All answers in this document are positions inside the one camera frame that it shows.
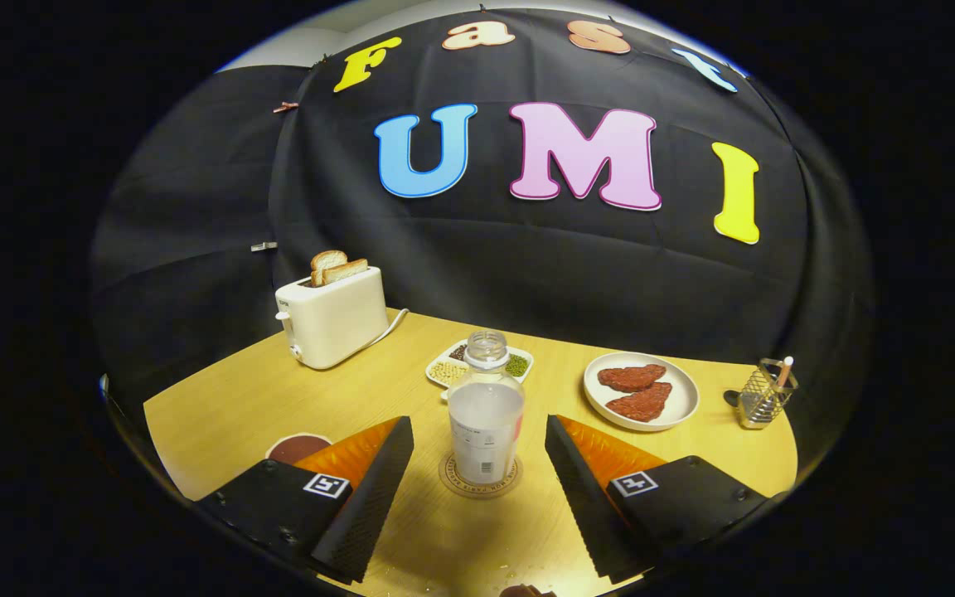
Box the white toaster cable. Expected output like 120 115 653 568
361 308 410 353

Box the white round plate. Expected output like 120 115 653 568
583 352 700 432

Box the white divided seed dish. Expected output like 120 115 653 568
425 338 535 389

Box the cream cup with wooden handle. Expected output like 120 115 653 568
266 433 333 465

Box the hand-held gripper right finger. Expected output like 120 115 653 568
544 415 785 585

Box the black backdrop cloth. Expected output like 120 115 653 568
88 8 872 465

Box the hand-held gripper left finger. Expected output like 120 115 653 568
194 416 414 585

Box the cream toaster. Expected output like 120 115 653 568
275 266 390 371

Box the red meat patty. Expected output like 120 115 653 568
605 381 673 422
598 363 667 393

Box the clear plastic juice bottle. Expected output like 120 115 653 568
448 329 526 486

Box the round cork coaster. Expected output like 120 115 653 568
438 450 521 499

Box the toast slice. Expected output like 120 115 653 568
322 259 370 287
310 250 349 287

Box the wooden table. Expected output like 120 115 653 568
143 308 799 597

